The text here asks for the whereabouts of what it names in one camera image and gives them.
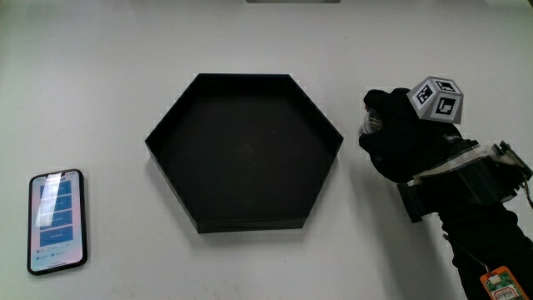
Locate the white desk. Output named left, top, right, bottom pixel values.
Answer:
left=0, top=0, right=533, bottom=300

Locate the person's right hand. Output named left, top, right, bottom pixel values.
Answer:
left=358, top=76, right=478, bottom=184

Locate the person's right forearm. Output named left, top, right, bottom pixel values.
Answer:
left=396, top=139, right=533, bottom=300

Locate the silver paper clip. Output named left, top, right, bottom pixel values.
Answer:
left=358, top=108, right=382, bottom=137

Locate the black smartphone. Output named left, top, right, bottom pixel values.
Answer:
left=27, top=168, right=88, bottom=277

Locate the orange circuit board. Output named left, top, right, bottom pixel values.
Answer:
left=479, top=265, right=531, bottom=300

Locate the black hexagonal tray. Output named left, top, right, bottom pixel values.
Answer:
left=144, top=72, right=345, bottom=234

